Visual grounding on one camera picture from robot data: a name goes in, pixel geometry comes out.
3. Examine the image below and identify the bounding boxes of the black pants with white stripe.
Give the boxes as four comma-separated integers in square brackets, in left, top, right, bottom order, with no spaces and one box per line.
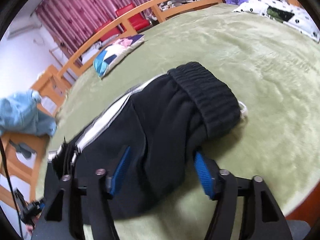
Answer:
[44,61,249,225]

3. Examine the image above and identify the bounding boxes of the person's left hand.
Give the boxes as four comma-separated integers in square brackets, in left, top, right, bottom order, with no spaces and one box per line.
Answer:
[25,224,35,235]

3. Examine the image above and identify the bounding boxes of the light blue garment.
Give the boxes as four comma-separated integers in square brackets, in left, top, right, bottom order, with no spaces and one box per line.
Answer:
[1,89,57,137]

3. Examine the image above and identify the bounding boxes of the green bed blanket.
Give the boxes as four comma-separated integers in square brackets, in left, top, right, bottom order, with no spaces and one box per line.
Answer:
[35,3,320,240]

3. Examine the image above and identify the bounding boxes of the colourful patchwork pillow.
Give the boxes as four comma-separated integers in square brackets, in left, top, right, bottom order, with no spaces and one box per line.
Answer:
[93,34,144,79]

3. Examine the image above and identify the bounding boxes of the red chair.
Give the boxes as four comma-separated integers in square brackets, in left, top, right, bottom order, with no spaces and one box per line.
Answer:
[94,19,122,42]
[116,3,151,32]

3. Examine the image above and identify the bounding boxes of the pink striped curtain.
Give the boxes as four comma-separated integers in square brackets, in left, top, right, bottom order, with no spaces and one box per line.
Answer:
[35,0,150,57]

